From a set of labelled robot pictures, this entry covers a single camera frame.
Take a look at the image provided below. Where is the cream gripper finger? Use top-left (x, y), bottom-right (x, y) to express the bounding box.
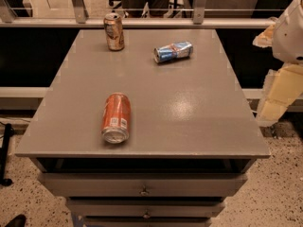
top-left (256, 63), bottom-right (303, 127)
top-left (253, 25), bottom-right (275, 47)

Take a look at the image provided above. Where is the orange coke can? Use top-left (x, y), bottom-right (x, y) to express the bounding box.
top-left (101, 93), bottom-right (131, 144)

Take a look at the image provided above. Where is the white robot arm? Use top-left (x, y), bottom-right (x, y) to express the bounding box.
top-left (253, 0), bottom-right (303, 127)

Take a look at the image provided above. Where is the blue crushed soda can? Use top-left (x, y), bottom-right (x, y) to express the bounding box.
top-left (153, 41), bottom-right (193, 63)

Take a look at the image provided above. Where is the tan upright soda can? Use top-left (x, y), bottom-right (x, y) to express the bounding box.
top-left (103, 12), bottom-right (124, 51)

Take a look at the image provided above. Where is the grey drawer cabinet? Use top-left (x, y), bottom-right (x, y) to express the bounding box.
top-left (17, 29), bottom-right (269, 227)

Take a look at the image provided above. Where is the metal railing ledge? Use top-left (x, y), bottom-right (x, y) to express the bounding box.
top-left (0, 0), bottom-right (276, 29)

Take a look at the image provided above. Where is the top grey drawer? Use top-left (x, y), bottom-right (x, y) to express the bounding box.
top-left (39, 173), bottom-right (247, 197)

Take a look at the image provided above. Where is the grey drawer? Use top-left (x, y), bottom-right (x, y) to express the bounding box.
top-left (39, 173), bottom-right (247, 197)
top-left (67, 199), bottom-right (225, 218)

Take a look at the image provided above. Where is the middle grey drawer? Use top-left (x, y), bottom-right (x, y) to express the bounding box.
top-left (67, 199), bottom-right (225, 218)

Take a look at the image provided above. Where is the black stand on floor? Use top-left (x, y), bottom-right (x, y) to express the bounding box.
top-left (0, 123), bottom-right (14, 186)

